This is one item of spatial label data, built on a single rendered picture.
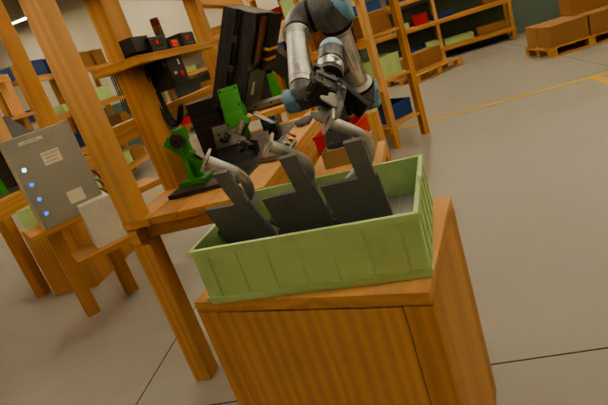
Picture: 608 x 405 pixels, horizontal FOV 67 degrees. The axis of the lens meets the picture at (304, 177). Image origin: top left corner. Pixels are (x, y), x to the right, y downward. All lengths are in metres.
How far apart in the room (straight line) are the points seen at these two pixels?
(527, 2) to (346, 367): 10.84
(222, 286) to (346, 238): 0.39
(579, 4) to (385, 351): 7.60
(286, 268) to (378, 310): 0.25
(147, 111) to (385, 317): 1.62
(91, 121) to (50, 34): 0.36
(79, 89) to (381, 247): 1.41
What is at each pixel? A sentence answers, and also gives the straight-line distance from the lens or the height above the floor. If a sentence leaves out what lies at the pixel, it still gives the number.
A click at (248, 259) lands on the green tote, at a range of 1.22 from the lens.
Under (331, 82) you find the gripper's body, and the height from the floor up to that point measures 1.27.
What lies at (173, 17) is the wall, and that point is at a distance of 12.21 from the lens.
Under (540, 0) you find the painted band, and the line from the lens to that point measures 11.79.
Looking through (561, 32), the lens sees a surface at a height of 0.32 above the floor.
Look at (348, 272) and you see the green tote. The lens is 1.16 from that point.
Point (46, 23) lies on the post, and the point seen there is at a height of 1.73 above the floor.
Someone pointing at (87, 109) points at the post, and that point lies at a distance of 2.07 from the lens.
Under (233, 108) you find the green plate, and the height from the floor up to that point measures 1.16.
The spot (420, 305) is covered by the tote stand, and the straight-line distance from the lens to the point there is 1.12.
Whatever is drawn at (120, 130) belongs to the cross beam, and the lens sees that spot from 2.33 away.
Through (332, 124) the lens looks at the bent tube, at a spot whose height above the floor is 1.19.
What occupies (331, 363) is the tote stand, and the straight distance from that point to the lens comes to 1.32.
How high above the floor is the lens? 1.39
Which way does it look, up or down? 16 degrees down
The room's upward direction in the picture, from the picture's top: 18 degrees counter-clockwise
